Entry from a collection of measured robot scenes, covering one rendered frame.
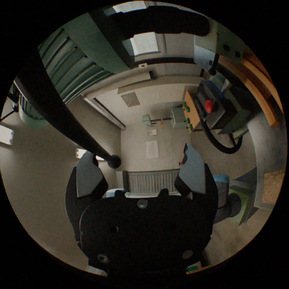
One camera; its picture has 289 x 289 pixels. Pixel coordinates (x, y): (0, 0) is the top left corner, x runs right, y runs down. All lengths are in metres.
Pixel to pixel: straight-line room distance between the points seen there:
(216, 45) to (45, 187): 1.77
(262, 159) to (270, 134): 0.06
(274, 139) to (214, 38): 0.20
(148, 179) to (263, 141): 2.96
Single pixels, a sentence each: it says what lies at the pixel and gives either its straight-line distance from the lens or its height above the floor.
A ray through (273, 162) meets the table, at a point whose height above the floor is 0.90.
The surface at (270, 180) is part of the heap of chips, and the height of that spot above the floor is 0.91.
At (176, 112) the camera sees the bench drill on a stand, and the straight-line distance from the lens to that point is 2.39.
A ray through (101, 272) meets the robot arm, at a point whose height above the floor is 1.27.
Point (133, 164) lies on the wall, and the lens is 3.10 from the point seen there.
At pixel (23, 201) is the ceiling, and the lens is 1.70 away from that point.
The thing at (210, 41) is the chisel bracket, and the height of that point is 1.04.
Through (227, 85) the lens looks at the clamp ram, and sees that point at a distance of 0.25.
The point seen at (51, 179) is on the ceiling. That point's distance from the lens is 1.63.
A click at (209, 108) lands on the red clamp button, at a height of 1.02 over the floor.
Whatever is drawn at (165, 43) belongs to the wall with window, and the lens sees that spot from 1.57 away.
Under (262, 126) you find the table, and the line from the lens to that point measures 0.26.
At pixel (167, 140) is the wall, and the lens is 3.02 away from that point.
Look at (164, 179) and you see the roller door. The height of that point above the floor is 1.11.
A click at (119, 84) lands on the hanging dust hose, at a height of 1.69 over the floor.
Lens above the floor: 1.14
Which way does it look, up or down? 12 degrees up
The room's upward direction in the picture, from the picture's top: 96 degrees counter-clockwise
